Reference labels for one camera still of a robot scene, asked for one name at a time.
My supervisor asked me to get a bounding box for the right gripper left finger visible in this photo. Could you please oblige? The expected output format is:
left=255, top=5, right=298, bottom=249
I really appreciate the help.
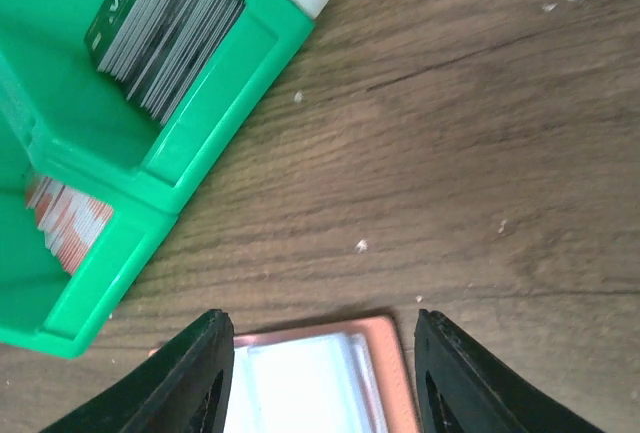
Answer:
left=44, top=309, right=234, bottom=433

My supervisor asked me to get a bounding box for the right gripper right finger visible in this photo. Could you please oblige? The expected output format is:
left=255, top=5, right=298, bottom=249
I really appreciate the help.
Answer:
left=414, top=309, right=600, bottom=433

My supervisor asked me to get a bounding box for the pink leather card holder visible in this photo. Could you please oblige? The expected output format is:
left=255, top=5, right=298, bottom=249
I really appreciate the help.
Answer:
left=148, top=315, right=421, bottom=433

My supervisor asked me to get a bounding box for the red white card stack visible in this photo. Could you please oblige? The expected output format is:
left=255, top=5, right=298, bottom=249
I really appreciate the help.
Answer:
left=25, top=173, right=114, bottom=275

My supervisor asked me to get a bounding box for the black card stack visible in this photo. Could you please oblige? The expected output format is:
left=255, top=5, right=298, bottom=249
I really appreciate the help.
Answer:
left=85, top=0, right=245, bottom=124

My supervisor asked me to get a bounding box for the left green bin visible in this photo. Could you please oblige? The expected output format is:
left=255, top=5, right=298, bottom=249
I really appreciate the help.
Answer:
left=1, top=167, right=176, bottom=358

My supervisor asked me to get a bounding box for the green bin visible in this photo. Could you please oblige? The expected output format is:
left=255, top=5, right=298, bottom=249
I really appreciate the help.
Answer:
left=1, top=0, right=313, bottom=213
left=1, top=167, right=176, bottom=358

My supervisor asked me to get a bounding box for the middle green bin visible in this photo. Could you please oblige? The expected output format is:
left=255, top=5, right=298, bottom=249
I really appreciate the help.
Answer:
left=1, top=0, right=313, bottom=213

